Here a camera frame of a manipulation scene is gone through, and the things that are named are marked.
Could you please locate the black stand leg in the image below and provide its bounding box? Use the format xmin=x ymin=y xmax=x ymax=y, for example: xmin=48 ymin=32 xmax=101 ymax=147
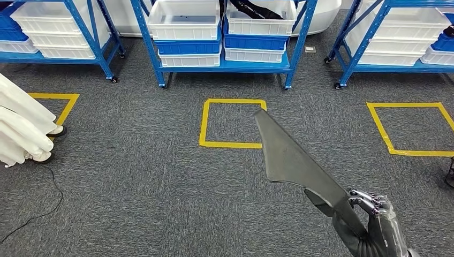
xmin=444 ymin=157 xmax=454 ymax=188

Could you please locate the white car body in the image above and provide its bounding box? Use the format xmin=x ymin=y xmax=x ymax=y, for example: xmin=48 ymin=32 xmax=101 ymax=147
xmin=104 ymin=0 xmax=343 ymax=38

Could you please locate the black plastic piece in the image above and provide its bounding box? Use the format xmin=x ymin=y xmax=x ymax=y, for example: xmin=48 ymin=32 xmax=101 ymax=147
xmin=239 ymin=0 xmax=284 ymax=20

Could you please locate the person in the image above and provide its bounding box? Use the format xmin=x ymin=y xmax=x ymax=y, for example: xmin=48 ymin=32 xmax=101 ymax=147
xmin=0 ymin=72 xmax=68 ymax=168

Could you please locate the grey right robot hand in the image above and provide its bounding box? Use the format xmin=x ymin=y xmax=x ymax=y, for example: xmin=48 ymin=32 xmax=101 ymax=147
xmin=331 ymin=188 xmax=409 ymax=257

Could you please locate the black floor cable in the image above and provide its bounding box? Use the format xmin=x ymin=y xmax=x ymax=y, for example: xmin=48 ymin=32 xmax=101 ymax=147
xmin=0 ymin=167 xmax=65 ymax=245

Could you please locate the blue metal shelf rack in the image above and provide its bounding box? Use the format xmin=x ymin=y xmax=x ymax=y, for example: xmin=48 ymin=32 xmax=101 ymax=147
xmin=0 ymin=0 xmax=125 ymax=84
xmin=129 ymin=0 xmax=319 ymax=89
xmin=323 ymin=0 xmax=454 ymax=90

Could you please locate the black plastic plate part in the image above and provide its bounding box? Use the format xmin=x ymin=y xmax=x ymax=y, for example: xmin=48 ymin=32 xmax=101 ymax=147
xmin=253 ymin=109 xmax=369 ymax=237

